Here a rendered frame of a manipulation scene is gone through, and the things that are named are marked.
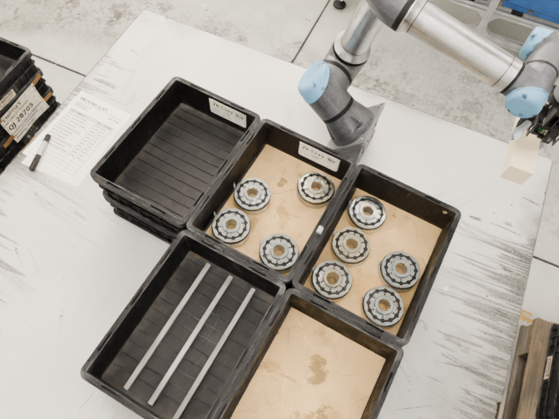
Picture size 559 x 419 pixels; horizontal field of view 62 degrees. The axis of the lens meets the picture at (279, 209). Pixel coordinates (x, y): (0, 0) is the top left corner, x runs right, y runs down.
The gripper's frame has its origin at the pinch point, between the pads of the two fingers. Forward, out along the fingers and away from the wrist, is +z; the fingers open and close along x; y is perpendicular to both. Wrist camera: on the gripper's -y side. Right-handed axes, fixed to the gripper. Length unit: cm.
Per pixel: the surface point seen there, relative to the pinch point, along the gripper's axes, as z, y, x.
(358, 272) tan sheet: 11, 52, -29
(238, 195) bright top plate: 8, 47, -67
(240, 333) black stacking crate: 11, 80, -50
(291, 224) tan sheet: 11, 47, -51
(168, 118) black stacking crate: 12, 31, -99
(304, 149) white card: 5, 27, -56
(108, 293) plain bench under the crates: 24, 83, -90
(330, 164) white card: 6, 28, -47
